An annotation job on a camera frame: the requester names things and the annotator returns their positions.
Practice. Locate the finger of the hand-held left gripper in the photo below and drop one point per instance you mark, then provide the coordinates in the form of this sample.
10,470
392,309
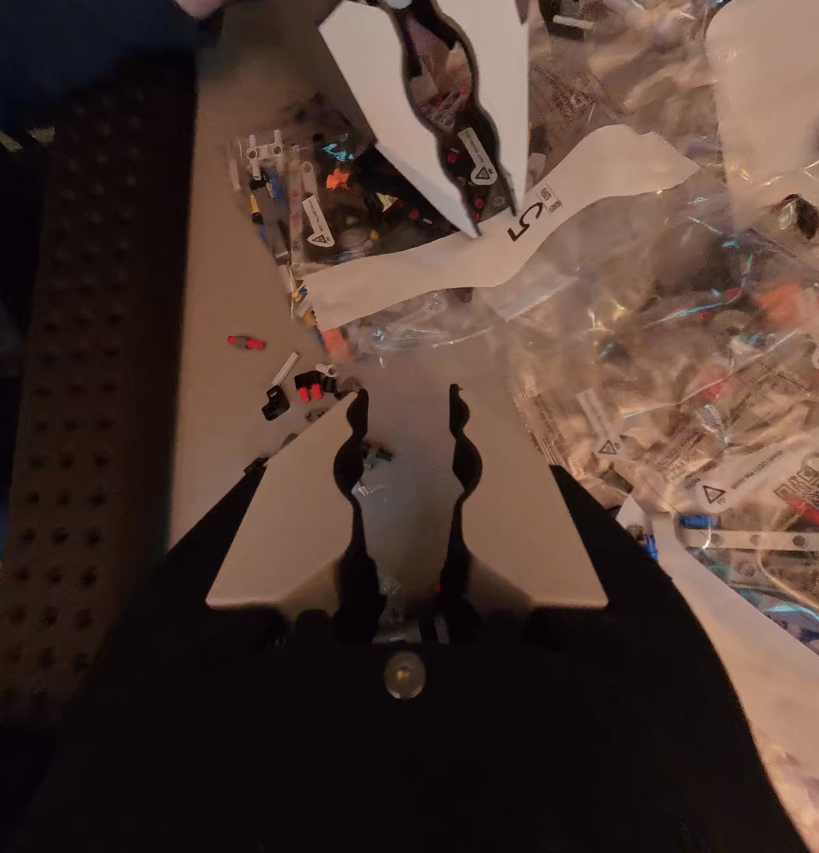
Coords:
502,53
369,66

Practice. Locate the black perforated board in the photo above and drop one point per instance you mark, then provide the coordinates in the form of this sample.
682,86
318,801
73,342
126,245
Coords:
82,400

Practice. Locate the scattered loose lego pieces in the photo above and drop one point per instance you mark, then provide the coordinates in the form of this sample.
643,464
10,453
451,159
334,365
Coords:
272,403

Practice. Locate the person's left hand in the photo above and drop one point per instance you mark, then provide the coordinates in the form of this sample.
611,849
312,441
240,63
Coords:
199,6

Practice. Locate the red grey lego pin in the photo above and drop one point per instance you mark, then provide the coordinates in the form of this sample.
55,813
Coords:
246,343

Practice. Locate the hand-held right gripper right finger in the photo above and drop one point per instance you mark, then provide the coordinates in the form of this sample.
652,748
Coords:
529,533

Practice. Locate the numbered clear plastic bag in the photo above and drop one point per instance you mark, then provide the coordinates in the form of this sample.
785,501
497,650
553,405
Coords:
449,266

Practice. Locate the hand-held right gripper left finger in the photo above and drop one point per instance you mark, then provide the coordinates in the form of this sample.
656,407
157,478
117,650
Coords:
282,533

